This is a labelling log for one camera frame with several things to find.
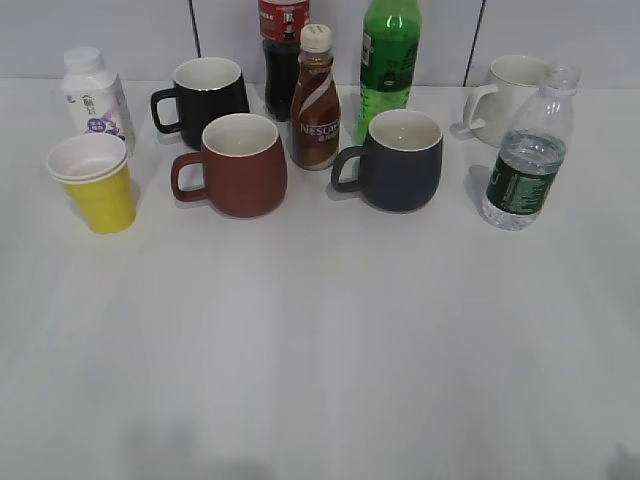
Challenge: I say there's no yellow paper cup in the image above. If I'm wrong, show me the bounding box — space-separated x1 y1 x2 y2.
58 161 136 234
46 133 127 182

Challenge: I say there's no clear water bottle green label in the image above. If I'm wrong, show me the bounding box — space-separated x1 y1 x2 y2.
482 63 581 231

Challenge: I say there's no red ceramic mug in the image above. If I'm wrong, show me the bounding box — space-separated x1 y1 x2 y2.
170 113 288 218

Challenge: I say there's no dark blue ceramic mug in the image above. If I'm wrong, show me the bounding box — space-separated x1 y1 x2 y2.
331 109 444 213

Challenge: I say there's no brown Nescafe coffee bottle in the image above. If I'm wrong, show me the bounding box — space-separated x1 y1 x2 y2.
290 24 341 170

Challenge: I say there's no black ceramic mug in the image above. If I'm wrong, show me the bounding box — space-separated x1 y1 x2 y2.
150 57 250 150

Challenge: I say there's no white ceramic mug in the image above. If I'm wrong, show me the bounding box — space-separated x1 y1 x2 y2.
463 55 549 148

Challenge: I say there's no cola bottle red label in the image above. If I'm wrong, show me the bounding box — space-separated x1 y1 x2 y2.
258 0 310 122

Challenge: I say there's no green soda bottle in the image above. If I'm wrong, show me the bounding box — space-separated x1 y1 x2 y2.
355 0 422 143

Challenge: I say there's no white milk bottle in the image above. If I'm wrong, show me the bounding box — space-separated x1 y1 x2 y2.
61 46 136 154

